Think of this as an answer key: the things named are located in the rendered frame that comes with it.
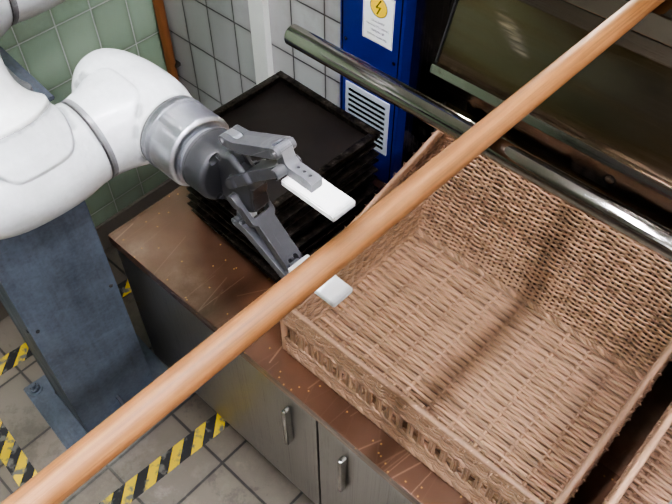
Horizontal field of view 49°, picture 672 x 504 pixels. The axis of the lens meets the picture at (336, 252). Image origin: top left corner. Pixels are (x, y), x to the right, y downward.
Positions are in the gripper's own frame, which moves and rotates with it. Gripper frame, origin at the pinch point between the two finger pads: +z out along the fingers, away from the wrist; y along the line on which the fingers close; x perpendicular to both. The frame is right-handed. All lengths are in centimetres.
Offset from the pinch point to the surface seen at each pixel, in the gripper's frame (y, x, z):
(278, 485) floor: 119, -7, -26
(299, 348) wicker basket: 56, -13, -21
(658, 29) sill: 3, -63, 3
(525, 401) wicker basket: 60, -34, 14
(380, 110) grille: 42, -58, -43
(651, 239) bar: 2.2, -25.6, 21.6
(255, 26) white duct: 40, -59, -82
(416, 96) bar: 1.5, -25.9, -11.0
